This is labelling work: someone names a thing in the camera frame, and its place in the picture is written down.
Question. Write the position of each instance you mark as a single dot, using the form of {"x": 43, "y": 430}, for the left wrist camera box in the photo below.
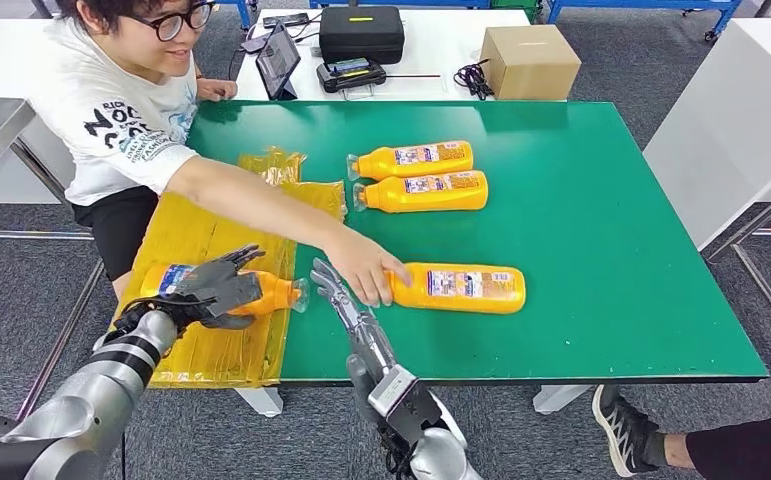
{"x": 242, "y": 295}

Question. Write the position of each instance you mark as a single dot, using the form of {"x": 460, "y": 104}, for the white table foot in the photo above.
{"x": 552, "y": 399}
{"x": 259, "y": 401}

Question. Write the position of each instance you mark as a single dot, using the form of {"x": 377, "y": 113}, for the pink smartphone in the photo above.
{"x": 256, "y": 45}

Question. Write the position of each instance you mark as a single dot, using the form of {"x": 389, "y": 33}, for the black handheld controller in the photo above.
{"x": 350, "y": 74}

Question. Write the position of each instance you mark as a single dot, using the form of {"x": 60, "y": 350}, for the black carrying case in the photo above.
{"x": 362, "y": 33}

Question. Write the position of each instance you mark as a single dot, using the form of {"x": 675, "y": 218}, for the black smartphone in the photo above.
{"x": 286, "y": 19}

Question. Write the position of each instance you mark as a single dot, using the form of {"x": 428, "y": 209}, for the person's right hand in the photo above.
{"x": 365, "y": 265}

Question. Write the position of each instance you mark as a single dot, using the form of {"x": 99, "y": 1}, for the blue steel cart frame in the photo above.
{"x": 244, "y": 13}
{"x": 729, "y": 10}

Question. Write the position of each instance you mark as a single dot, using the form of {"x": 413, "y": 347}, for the person's right forearm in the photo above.
{"x": 286, "y": 218}

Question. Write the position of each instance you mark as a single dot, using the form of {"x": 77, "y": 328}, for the orange detergent bottle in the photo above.
{"x": 464, "y": 295}
{"x": 385, "y": 164}
{"x": 392, "y": 195}
{"x": 279, "y": 295}

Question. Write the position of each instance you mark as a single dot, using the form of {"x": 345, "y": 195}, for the white desk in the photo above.
{"x": 438, "y": 46}

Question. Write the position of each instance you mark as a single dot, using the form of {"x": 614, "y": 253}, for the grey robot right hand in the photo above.
{"x": 368, "y": 351}

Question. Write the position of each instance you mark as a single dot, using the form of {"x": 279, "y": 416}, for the black round eyeglasses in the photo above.
{"x": 173, "y": 23}

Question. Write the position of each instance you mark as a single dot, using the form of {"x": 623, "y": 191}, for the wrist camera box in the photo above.
{"x": 242, "y": 295}
{"x": 401, "y": 404}

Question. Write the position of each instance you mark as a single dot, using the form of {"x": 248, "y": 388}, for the white table steel legs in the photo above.
{"x": 729, "y": 132}

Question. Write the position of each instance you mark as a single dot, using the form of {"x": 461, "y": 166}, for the black tablet on stand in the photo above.
{"x": 278, "y": 60}

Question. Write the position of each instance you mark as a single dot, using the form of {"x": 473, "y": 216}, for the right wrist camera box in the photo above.
{"x": 401, "y": 404}

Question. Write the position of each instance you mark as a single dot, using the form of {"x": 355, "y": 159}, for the yellow taped cardboard board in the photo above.
{"x": 226, "y": 358}

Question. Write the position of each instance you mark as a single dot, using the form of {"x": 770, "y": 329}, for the brown cardboard box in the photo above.
{"x": 529, "y": 66}

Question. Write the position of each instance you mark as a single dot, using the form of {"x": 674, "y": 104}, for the person's left hand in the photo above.
{"x": 216, "y": 89}

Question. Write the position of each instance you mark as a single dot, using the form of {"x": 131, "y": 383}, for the person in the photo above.
{"x": 107, "y": 99}
{"x": 623, "y": 430}

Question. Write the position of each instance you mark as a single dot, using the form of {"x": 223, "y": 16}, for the clear acrylic stand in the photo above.
{"x": 358, "y": 94}

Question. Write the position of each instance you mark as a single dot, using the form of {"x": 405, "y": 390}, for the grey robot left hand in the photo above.
{"x": 209, "y": 281}

